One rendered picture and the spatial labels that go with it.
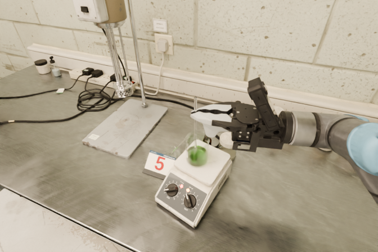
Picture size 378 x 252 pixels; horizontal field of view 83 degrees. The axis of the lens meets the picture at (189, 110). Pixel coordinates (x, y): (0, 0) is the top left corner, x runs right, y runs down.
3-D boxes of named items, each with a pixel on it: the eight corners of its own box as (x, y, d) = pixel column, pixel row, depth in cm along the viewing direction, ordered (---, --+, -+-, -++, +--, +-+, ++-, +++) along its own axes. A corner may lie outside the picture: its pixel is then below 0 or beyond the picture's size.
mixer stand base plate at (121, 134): (128, 159, 70) (127, 157, 70) (81, 143, 76) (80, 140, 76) (169, 109, 93) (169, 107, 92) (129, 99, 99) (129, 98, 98)
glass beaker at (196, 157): (201, 173, 56) (203, 151, 51) (180, 163, 58) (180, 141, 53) (213, 156, 61) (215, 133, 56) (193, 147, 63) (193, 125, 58)
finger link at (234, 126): (211, 130, 45) (254, 134, 44) (211, 124, 44) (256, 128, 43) (212, 116, 48) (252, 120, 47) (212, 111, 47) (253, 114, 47)
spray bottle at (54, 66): (57, 73, 120) (49, 55, 114) (63, 73, 120) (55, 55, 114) (52, 76, 117) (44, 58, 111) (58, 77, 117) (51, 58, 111)
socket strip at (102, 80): (133, 93, 104) (131, 85, 101) (70, 78, 116) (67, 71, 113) (139, 87, 108) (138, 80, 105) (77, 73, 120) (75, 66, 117)
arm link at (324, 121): (383, 118, 40) (355, 113, 48) (321, 114, 41) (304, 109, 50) (376, 159, 41) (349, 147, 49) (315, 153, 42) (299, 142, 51)
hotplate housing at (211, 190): (194, 231, 52) (195, 214, 48) (154, 202, 58) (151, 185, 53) (233, 170, 67) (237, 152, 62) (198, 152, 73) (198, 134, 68)
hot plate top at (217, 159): (210, 188, 53) (210, 185, 52) (171, 166, 58) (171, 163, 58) (231, 157, 61) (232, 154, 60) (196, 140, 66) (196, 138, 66)
